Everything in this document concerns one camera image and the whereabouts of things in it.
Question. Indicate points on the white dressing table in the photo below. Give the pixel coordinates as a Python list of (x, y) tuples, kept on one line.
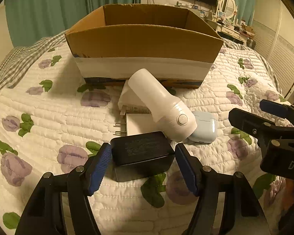
[(231, 34)]

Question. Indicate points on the grey checked bed sheet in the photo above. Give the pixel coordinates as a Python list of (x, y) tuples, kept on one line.
[(20, 59)]

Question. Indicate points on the white louvred wardrobe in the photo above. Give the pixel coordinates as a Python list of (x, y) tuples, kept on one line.
[(274, 36)]

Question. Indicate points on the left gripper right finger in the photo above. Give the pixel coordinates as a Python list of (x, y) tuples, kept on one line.
[(190, 168)]

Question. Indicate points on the light blue earbuds case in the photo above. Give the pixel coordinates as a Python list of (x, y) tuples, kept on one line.
[(206, 131)]

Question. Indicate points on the black power adapter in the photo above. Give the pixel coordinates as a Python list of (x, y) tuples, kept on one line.
[(141, 156)]

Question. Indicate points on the brown cardboard box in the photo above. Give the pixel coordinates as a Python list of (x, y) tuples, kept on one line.
[(114, 41)]

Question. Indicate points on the white plug charger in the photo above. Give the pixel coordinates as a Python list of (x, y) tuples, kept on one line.
[(130, 103)]

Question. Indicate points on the white vanity mirror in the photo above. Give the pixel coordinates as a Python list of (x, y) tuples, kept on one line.
[(228, 8)]

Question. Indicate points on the teal curtain left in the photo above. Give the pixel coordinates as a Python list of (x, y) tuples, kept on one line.
[(30, 20)]

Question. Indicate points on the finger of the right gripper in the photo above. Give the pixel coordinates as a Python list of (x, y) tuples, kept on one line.
[(265, 131), (277, 109)]

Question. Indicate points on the white handheld device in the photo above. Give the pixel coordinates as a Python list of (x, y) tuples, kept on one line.
[(169, 112)]

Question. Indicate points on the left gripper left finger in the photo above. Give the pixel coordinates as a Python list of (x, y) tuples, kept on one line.
[(96, 170)]

